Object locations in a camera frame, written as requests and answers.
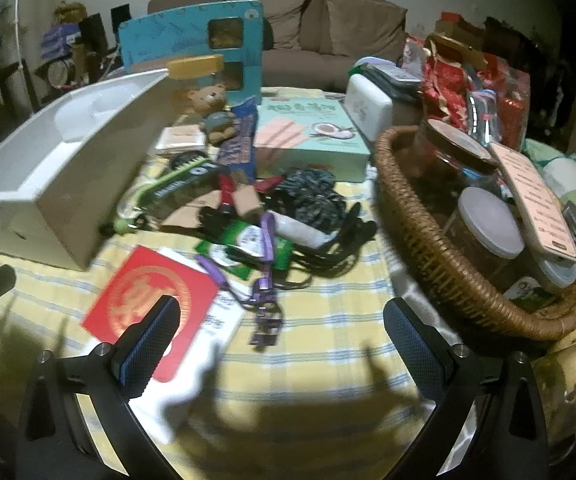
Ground white storage box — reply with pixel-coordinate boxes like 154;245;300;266
0;69;173;272

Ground white coat rack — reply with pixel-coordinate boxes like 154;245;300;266
0;0;26;106

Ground purple strap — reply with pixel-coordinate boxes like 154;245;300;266
195;212;286;348

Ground blue snack packet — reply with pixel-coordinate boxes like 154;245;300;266
217;97;261;181

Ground white paper booklet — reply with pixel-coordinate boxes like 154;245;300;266
158;247;246;441

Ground green tissue pack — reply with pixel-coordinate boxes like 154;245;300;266
523;137;576;211

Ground pile of red snack bags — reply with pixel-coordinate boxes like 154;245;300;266
403;10;531;151

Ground brown sofa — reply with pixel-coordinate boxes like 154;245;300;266
147;0;409;92

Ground clear plastic bottle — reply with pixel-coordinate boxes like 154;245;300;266
465;87;504;146

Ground glass jar with cork lid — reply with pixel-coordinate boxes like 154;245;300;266
413;117;499;196

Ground jar with white lid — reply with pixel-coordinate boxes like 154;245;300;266
505;255;576;306

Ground black chair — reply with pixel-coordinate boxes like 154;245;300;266
80;12;106;56
110;4;132;36

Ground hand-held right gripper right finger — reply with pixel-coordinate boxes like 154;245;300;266
383;297;561;480

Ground brown teddy bear figurine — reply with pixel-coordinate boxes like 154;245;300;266
185;85;239;146

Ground jar with yellow lid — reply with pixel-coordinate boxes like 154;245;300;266
167;54;229;111

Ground green black packaged brush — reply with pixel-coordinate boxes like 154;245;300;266
118;155;221;233

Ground white tube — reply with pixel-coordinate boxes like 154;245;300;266
273;211;331;250

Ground grey flat device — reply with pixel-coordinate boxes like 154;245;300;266
368;66;421;92

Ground doll in purple dress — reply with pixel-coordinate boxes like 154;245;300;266
42;2;88;61

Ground jar with grey lid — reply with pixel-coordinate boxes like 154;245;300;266
443;187;526;281

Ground dark knitted scrunchie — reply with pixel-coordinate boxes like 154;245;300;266
273;169;349;233

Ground beige small box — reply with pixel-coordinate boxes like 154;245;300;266
155;126;207;156

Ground blue gift box with windows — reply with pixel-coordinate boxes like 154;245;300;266
118;0;265;111

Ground mint green wafer box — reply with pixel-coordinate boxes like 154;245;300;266
253;96;371;181

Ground pink flat case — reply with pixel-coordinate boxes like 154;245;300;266
488;142;576;263

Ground green packet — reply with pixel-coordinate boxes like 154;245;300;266
195;220;293;281

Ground red envelope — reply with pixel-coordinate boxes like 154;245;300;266
82;245;221;383

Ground red handled pliers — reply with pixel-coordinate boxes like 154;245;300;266
217;172;289;216

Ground white tissue container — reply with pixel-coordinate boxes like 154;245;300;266
344;74;393;142

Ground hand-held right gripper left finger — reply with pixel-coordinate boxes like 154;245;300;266
15;295;183;480

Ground brown wicker basket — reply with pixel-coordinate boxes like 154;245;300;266
372;125;576;342

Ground amber glass jar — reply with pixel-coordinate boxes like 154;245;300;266
533;330;576;441

